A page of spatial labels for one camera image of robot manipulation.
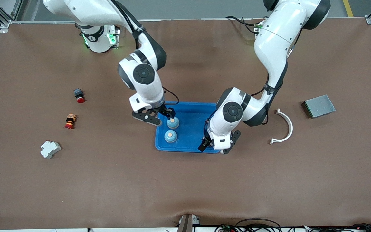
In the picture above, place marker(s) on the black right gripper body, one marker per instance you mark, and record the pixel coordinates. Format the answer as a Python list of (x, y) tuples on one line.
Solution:
[(163, 110)]

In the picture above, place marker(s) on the blue dome call bell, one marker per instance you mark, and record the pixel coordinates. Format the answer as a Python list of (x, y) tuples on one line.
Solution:
[(170, 138), (173, 124)]

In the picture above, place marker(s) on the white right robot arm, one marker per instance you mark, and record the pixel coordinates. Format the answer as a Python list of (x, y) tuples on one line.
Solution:
[(143, 74)]

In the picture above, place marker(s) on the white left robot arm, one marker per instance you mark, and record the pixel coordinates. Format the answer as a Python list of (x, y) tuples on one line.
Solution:
[(275, 42)]

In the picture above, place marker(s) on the blue plastic tray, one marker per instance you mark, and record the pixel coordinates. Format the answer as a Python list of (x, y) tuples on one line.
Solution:
[(188, 135)]

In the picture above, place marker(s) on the black button with red cap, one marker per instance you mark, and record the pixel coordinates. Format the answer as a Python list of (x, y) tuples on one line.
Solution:
[(79, 95)]

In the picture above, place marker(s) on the red orange black push button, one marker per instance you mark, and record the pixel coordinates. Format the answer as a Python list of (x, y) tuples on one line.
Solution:
[(70, 121)]

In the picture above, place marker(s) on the grey metal box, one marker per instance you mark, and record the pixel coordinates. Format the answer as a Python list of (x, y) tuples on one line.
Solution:
[(319, 106)]

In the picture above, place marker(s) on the white circuit breaker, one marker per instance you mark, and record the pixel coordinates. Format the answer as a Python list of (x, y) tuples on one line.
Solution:
[(50, 149)]

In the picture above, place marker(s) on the white curved plastic bracket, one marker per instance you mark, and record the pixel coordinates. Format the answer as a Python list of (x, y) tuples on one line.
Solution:
[(290, 125)]

